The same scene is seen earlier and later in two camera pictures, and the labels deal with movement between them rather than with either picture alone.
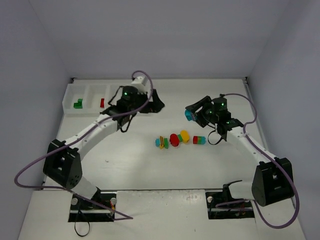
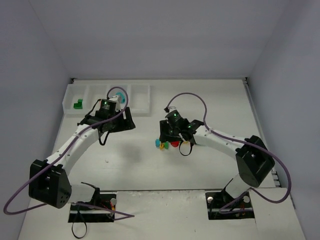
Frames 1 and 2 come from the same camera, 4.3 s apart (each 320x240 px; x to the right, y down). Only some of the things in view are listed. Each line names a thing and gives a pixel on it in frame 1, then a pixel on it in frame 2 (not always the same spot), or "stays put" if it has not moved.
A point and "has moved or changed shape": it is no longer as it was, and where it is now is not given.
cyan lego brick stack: (157, 142) stays put
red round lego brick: (174, 140) stays put
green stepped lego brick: (78, 105) stays put
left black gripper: (152, 100) → (127, 120)
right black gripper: (198, 110) → (165, 133)
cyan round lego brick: (189, 115) has moved or changed shape
